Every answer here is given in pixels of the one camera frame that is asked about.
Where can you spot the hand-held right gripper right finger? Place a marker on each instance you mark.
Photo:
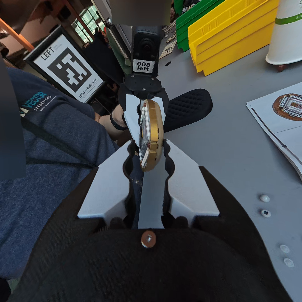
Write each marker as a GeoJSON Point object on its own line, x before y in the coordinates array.
{"type": "Point", "coordinates": [193, 193]}

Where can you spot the white paper cup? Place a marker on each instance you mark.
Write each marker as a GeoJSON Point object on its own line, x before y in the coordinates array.
{"type": "Point", "coordinates": [285, 35]}

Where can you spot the black wrist rest pad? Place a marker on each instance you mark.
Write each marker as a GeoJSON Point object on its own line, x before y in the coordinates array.
{"type": "Point", "coordinates": [188, 108]}

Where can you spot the white round lego ball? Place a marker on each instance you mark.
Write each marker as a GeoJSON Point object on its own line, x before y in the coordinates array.
{"type": "Point", "coordinates": [264, 198]}
{"type": "Point", "coordinates": [266, 213]}

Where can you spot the yellow plastic bin stack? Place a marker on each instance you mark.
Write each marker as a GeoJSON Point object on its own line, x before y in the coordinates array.
{"type": "Point", "coordinates": [224, 47]}

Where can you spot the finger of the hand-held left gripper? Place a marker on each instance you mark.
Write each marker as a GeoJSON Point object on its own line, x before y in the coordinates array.
{"type": "Point", "coordinates": [160, 103]}
{"type": "Point", "coordinates": [132, 113]}

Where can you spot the lego instruction booklet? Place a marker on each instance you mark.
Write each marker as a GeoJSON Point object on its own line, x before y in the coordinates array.
{"type": "Point", "coordinates": [283, 118]}

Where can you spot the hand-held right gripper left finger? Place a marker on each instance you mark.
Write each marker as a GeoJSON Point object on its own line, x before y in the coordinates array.
{"type": "Point", "coordinates": [103, 193]}

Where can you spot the green plastic bin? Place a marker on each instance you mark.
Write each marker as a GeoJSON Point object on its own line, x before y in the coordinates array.
{"type": "Point", "coordinates": [188, 30]}

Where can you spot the gold round lego base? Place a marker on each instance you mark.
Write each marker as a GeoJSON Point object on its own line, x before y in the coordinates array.
{"type": "Point", "coordinates": [154, 132]}

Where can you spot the framed marker sign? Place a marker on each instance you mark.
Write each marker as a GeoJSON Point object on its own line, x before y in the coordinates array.
{"type": "Point", "coordinates": [70, 68]}

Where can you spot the person's left hand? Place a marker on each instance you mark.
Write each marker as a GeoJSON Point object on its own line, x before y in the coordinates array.
{"type": "Point", "coordinates": [115, 120]}

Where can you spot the dark brown lego piece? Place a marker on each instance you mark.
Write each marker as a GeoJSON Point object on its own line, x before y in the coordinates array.
{"type": "Point", "coordinates": [280, 68]}

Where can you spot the clear round lego stud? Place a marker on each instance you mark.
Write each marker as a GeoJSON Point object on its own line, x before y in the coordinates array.
{"type": "Point", "coordinates": [288, 262]}
{"type": "Point", "coordinates": [284, 248]}

